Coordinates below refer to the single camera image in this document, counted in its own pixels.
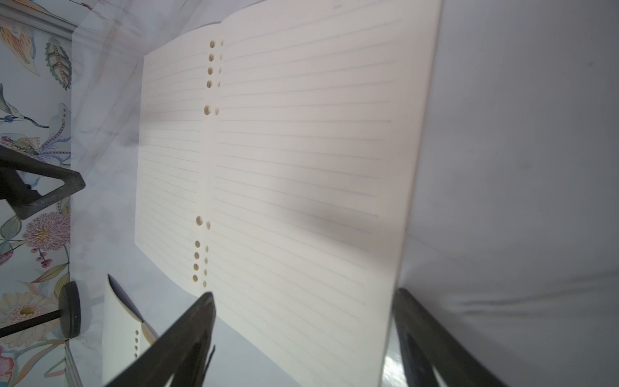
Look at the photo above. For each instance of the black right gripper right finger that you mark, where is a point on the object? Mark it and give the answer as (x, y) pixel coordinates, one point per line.
(430, 353)

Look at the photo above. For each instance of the purple cover lined notebook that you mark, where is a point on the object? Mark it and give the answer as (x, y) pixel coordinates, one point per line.
(126, 335)

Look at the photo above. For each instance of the yellow cover lined notebook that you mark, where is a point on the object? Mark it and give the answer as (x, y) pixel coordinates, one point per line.
(276, 162)

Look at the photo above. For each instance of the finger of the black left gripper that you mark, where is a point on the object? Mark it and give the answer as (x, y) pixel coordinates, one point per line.
(30, 186)

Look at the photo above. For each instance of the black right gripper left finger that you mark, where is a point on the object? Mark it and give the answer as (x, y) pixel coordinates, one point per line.
(181, 356)

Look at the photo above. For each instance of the black microphone stand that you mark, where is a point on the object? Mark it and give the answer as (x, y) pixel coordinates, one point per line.
(69, 315)

